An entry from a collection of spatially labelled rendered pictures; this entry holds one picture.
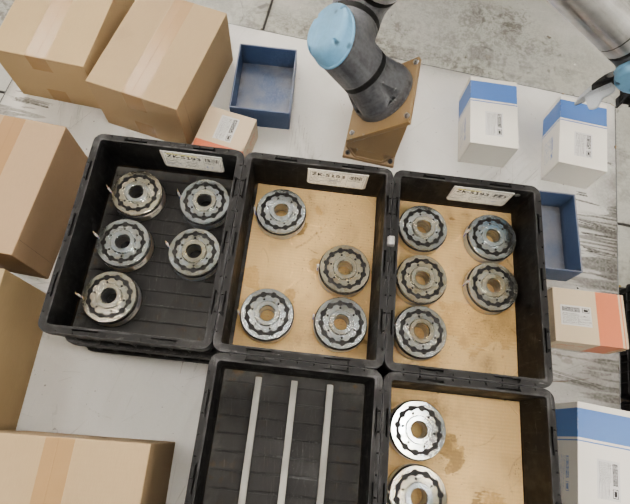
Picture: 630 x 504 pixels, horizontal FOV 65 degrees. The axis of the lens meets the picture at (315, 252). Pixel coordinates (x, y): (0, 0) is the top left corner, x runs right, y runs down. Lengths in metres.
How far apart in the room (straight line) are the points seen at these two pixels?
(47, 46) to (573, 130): 1.27
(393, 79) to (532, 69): 1.56
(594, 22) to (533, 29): 1.89
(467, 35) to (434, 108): 1.27
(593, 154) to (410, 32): 1.40
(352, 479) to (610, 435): 0.53
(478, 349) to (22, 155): 1.02
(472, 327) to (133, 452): 0.67
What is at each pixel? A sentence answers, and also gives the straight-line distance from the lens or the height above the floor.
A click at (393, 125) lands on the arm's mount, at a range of 1.14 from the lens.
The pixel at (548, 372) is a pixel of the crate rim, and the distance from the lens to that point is 0.98.
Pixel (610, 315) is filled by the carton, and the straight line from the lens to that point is 1.26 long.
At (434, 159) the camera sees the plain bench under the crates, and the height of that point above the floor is 0.70.
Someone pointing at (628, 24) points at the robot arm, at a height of 1.23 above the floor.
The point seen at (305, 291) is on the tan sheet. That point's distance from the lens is 0.99.
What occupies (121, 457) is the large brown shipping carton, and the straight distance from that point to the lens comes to 0.92.
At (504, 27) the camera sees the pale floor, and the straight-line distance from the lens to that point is 2.77.
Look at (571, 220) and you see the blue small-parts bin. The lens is 1.33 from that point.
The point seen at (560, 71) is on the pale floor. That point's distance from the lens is 2.71.
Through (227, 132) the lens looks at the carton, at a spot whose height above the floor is 0.77.
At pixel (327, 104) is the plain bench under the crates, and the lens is 1.37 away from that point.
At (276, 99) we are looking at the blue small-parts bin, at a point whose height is 0.70.
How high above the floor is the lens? 1.79
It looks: 69 degrees down
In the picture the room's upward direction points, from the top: 10 degrees clockwise
